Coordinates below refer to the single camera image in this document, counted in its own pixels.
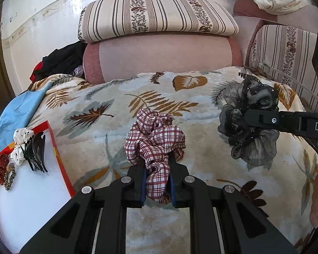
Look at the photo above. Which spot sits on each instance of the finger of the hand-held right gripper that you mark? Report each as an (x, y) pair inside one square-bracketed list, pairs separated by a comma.
[(265, 117)]

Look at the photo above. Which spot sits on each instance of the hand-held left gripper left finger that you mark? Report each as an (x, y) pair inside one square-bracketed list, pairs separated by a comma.
[(144, 187)]

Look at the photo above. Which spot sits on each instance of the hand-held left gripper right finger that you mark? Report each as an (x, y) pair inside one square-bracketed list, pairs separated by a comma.
[(172, 190)]

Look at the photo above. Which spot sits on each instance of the grey sheer scrunchie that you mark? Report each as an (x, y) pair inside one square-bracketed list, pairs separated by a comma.
[(257, 145)]

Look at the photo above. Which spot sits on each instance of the red white plaid scrunchie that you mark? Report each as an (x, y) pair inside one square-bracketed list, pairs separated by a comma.
[(153, 143)]

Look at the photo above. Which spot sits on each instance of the red box with white inside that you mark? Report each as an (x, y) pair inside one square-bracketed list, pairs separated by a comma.
[(34, 195)]

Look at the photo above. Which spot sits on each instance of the striped floral sofa cushion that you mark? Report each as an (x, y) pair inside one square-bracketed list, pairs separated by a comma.
[(281, 53)]

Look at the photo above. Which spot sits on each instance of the leaf-printed plush blanket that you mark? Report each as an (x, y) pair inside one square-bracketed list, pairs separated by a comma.
[(108, 143)]

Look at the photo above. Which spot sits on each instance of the cream cloth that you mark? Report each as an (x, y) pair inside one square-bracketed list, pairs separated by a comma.
[(275, 0)]

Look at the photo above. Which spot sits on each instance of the pink sofa armrest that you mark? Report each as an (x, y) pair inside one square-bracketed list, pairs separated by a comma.
[(243, 9)]

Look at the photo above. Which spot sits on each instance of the black hair claw clip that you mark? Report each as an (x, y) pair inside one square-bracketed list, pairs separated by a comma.
[(38, 148)]

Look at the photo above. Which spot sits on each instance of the pink bolster cushion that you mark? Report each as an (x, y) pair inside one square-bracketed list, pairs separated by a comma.
[(161, 53)]

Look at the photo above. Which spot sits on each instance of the lilac cloth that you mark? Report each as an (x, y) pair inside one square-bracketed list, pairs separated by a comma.
[(79, 71)]

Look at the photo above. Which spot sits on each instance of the white black-dotted scrunchie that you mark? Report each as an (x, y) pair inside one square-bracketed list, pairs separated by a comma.
[(20, 135)]

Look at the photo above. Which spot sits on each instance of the light blue cloth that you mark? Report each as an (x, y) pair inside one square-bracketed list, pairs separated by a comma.
[(16, 111)]

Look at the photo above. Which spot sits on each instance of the striped floral pillow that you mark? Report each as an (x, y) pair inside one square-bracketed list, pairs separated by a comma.
[(153, 16)]

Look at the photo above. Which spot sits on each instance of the black and red clothes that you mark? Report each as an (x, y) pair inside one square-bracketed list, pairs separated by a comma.
[(63, 58)]

